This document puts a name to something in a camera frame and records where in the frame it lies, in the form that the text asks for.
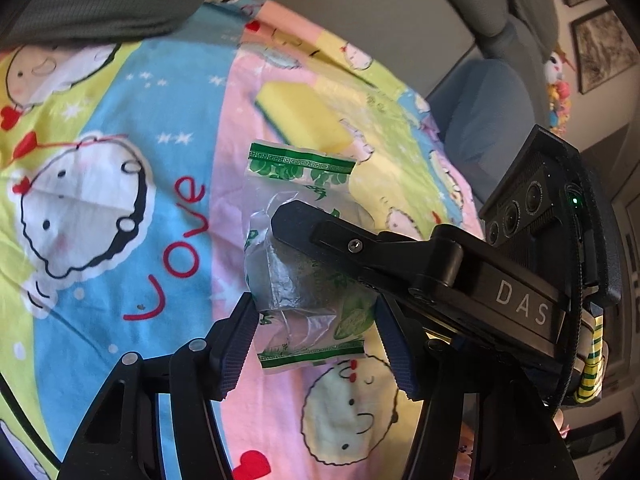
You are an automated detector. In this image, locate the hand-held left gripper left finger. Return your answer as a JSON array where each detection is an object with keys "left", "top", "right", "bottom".
[{"left": 57, "top": 292, "right": 258, "bottom": 480}]

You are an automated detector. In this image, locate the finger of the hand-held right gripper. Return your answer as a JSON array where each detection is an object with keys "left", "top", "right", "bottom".
[{"left": 270, "top": 200, "right": 463, "bottom": 301}]

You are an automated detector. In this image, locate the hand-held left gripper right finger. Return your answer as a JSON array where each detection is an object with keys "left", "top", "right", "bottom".
[{"left": 372, "top": 297, "right": 581, "bottom": 480}]

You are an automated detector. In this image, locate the clear green-printed plastic packet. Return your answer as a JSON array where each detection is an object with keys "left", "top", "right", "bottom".
[{"left": 242, "top": 140, "right": 378, "bottom": 376}]

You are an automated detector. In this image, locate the person's right hand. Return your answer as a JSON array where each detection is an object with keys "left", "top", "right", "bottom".
[{"left": 551, "top": 405, "right": 572, "bottom": 438}]

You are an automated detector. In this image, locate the yellow sponge green scouring side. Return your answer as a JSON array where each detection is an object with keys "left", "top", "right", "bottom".
[{"left": 255, "top": 81, "right": 353, "bottom": 153}]

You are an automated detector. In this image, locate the colourful plush toy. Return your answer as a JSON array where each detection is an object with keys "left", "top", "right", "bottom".
[{"left": 542, "top": 50, "right": 573, "bottom": 133}]

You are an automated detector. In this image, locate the grey sofa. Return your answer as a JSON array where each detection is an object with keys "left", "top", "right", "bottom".
[{"left": 200, "top": 0, "right": 506, "bottom": 106}]

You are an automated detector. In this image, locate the cartoon printed blanket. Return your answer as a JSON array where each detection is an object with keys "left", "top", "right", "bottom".
[{"left": 0, "top": 0, "right": 486, "bottom": 480}]

